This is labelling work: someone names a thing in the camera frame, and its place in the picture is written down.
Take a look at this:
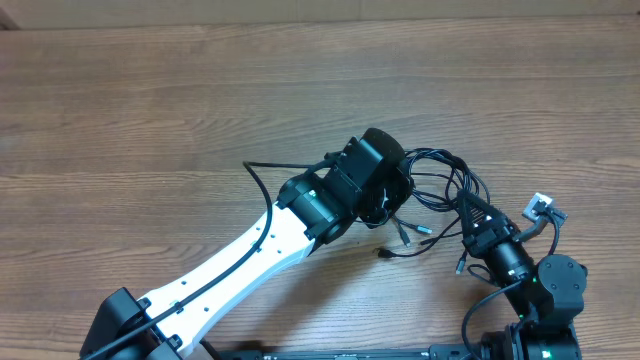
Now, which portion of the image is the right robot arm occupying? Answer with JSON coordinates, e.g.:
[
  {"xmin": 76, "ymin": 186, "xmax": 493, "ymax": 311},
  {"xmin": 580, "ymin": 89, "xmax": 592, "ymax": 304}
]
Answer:
[{"xmin": 457, "ymin": 190, "xmax": 588, "ymax": 360}]

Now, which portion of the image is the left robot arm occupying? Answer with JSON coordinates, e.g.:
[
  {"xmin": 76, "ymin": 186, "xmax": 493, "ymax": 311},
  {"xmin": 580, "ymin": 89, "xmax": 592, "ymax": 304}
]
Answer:
[{"xmin": 79, "ymin": 128, "xmax": 413, "ymax": 359}]

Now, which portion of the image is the black USB-A cable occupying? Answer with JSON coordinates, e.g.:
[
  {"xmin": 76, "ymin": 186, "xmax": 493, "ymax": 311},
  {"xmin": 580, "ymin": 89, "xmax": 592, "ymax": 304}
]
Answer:
[{"xmin": 373, "ymin": 159, "xmax": 481, "ymax": 259}]

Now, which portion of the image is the black USB-C cable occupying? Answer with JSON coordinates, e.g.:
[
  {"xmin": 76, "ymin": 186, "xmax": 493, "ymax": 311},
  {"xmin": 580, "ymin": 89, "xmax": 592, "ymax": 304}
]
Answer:
[{"xmin": 389, "ymin": 147, "xmax": 491, "ymax": 275}]

